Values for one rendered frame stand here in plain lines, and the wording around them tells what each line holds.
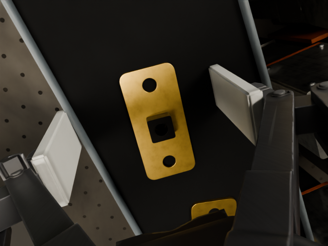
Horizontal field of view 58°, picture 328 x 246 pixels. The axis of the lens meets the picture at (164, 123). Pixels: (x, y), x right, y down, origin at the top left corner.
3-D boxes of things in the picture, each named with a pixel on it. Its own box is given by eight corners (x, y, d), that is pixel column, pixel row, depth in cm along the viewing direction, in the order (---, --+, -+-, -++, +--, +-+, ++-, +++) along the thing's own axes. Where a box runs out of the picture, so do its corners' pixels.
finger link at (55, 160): (69, 205, 15) (54, 210, 15) (82, 146, 21) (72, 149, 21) (44, 154, 14) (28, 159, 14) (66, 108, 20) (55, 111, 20)
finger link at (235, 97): (247, 94, 14) (263, 89, 14) (207, 66, 20) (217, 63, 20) (256, 149, 15) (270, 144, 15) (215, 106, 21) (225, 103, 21)
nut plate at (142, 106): (195, 166, 23) (199, 174, 22) (148, 179, 23) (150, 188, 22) (172, 60, 20) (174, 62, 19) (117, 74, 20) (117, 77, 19)
